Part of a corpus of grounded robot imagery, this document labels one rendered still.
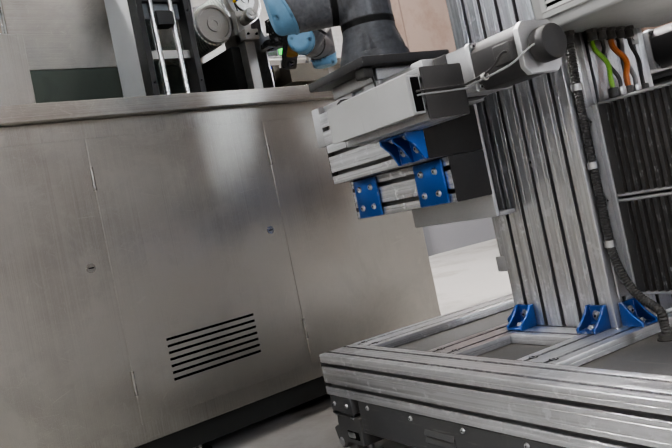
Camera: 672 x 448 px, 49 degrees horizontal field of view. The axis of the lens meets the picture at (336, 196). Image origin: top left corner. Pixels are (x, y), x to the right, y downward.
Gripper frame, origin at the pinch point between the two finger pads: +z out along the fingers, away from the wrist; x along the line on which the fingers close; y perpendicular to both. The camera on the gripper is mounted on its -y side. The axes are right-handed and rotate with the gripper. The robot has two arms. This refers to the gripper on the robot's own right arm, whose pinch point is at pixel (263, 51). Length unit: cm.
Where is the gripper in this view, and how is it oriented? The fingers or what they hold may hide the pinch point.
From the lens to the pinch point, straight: 245.5
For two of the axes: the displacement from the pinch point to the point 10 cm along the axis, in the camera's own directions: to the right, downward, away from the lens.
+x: -7.7, 1.5, -6.2
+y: -2.0, -9.8, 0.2
